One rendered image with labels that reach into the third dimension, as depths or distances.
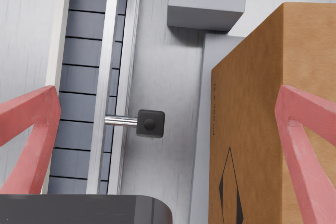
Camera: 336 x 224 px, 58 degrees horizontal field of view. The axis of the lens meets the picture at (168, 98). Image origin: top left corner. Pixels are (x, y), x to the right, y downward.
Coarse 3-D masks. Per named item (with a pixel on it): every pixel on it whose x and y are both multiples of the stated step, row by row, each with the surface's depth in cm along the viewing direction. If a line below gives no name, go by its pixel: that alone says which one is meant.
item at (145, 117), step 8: (144, 112) 33; (152, 112) 33; (160, 112) 33; (112, 120) 33; (120, 120) 34; (128, 120) 34; (136, 120) 34; (144, 120) 33; (152, 120) 30; (160, 120) 33; (136, 128) 33; (144, 128) 33; (152, 128) 30; (160, 128) 33; (144, 136) 33; (152, 136) 33; (160, 136) 33
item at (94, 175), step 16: (112, 0) 34; (112, 16) 34; (112, 32) 34; (112, 48) 34; (112, 64) 35; (96, 96) 34; (96, 112) 33; (96, 128) 33; (96, 144) 33; (96, 160) 33; (96, 176) 33; (96, 192) 33
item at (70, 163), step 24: (72, 0) 42; (96, 0) 42; (120, 0) 43; (72, 24) 42; (96, 24) 42; (120, 24) 42; (72, 48) 42; (96, 48) 42; (120, 48) 42; (72, 72) 42; (96, 72) 42; (72, 96) 42; (72, 120) 42; (72, 144) 41; (72, 168) 41; (48, 192) 41; (72, 192) 41
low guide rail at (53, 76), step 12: (60, 0) 39; (60, 12) 39; (60, 24) 39; (60, 36) 39; (60, 48) 39; (48, 60) 38; (60, 60) 40; (48, 72) 38; (60, 72) 40; (48, 84) 38; (48, 168) 39; (48, 180) 39
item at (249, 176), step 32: (256, 32) 23; (288, 32) 18; (320, 32) 18; (224, 64) 35; (256, 64) 23; (288, 64) 18; (320, 64) 18; (224, 96) 35; (256, 96) 23; (320, 96) 18; (224, 128) 34; (256, 128) 23; (224, 160) 34; (256, 160) 22; (320, 160) 18; (224, 192) 33; (256, 192) 22; (288, 192) 18
